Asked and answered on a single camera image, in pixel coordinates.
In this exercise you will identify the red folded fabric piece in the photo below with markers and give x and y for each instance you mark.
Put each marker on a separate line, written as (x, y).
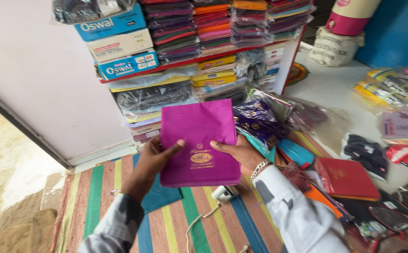
(346, 177)

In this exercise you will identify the orange folded fabric piece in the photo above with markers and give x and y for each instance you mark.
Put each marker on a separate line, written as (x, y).
(321, 200)

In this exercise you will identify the clear plastic packet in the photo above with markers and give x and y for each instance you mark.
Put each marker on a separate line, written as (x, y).
(295, 110)

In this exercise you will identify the white printed sack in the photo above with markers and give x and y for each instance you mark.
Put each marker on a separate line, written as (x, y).
(334, 47)

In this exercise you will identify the striped woven floor mat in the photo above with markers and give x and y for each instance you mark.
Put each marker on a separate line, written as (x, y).
(176, 225)

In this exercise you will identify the person's right hand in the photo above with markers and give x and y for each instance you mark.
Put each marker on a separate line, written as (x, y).
(243, 155)

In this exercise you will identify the person's left hand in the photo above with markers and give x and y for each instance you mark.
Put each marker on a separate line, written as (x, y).
(148, 162)

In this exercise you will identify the purple printed plastic packet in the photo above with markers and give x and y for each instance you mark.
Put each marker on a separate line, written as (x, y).
(258, 126)

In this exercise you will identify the maroon dotted fabric piece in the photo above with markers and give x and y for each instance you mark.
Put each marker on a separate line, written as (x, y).
(293, 175)

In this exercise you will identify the pink and cream flask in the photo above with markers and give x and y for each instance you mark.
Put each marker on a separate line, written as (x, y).
(349, 15)

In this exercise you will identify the black fabric in plastic bag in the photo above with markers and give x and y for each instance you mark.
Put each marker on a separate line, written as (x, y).
(365, 154)

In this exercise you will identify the heap of packed fabrics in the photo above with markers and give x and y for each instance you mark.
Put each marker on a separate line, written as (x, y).
(395, 95)

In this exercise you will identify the teal folded fabric piece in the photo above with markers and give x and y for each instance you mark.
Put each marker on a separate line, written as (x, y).
(162, 196)

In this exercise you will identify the shelf of fabric packets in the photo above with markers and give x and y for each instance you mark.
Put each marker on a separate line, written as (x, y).
(190, 45)

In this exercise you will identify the magenta fabric piece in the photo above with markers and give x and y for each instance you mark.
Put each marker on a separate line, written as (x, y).
(198, 140)

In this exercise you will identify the blue barrel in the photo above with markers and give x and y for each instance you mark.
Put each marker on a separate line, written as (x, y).
(397, 33)

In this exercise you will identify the turquoise folded fabric piece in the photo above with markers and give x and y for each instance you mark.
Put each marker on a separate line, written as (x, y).
(295, 153)

